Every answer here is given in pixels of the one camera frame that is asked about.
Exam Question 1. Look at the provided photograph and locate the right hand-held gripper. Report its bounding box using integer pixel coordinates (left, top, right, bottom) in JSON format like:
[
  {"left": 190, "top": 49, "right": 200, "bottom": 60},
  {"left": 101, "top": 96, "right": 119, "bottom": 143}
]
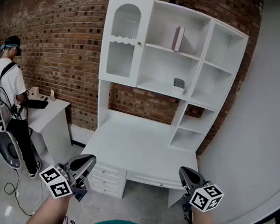
[{"left": 173, "top": 166, "right": 227, "bottom": 218}]

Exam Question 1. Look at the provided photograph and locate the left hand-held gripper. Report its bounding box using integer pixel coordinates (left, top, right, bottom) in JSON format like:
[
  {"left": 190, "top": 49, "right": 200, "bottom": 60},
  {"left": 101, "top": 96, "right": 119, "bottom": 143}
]
[{"left": 36, "top": 148, "right": 97, "bottom": 204}]

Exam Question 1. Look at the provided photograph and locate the red book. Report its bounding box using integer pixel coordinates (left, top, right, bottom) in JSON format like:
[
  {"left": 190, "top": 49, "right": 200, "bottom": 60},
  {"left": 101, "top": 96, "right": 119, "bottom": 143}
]
[{"left": 170, "top": 25, "right": 186, "bottom": 53}]

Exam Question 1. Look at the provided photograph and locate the white desk with hutch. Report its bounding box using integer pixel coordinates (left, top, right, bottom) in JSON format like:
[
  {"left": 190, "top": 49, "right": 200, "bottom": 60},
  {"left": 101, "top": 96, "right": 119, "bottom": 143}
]
[{"left": 75, "top": 0, "right": 253, "bottom": 215}]

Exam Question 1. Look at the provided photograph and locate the small white drawer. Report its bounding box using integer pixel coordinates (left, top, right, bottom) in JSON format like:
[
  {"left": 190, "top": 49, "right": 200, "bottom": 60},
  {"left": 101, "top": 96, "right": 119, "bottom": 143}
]
[
  {"left": 92, "top": 163, "right": 128, "bottom": 181},
  {"left": 88, "top": 173, "right": 126, "bottom": 191},
  {"left": 85, "top": 181, "right": 124, "bottom": 199}
]

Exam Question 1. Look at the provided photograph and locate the wide white drawer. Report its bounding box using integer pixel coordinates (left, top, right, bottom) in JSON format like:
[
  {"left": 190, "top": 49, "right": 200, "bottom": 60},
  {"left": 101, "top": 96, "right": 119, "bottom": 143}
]
[{"left": 125, "top": 170, "right": 186, "bottom": 191}]

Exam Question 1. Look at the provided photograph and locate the small white table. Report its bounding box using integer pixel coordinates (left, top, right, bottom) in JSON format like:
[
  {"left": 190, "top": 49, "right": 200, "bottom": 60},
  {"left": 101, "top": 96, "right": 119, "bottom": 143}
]
[{"left": 18, "top": 93, "right": 80, "bottom": 167}]

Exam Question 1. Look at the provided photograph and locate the thin wooden stand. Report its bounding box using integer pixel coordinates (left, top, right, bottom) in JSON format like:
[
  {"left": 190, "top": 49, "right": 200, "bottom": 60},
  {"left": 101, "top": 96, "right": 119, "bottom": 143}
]
[{"left": 49, "top": 88, "right": 58, "bottom": 102}]

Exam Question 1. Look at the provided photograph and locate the black keyboard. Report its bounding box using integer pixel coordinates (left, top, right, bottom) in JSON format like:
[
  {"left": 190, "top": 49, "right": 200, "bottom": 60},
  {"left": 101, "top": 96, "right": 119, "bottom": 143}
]
[{"left": 24, "top": 98, "right": 49, "bottom": 111}]

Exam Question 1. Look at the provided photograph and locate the wooden block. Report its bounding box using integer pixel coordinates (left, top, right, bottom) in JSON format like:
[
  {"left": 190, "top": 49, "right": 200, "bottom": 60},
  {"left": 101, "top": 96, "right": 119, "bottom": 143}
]
[{"left": 28, "top": 86, "right": 47, "bottom": 102}]

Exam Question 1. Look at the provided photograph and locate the small grey storage box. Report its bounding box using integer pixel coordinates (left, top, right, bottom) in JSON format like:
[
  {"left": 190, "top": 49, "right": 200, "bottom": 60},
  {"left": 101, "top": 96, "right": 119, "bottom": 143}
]
[{"left": 171, "top": 77, "right": 187, "bottom": 97}]

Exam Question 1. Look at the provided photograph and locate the white glass cabinet door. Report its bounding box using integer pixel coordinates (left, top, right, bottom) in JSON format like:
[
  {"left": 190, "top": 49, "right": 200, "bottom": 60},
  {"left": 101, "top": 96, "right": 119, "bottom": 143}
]
[{"left": 97, "top": 0, "right": 155, "bottom": 89}]

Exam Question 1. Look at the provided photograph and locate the black floor cable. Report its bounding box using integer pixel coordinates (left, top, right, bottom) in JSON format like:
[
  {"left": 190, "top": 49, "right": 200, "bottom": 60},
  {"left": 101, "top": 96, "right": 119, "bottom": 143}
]
[{"left": 1, "top": 168, "right": 42, "bottom": 217}]

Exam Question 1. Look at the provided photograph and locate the black lamp cable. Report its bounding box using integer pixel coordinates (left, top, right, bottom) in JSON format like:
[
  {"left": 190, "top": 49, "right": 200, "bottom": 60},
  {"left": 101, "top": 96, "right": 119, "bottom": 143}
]
[{"left": 178, "top": 1, "right": 206, "bottom": 15}]

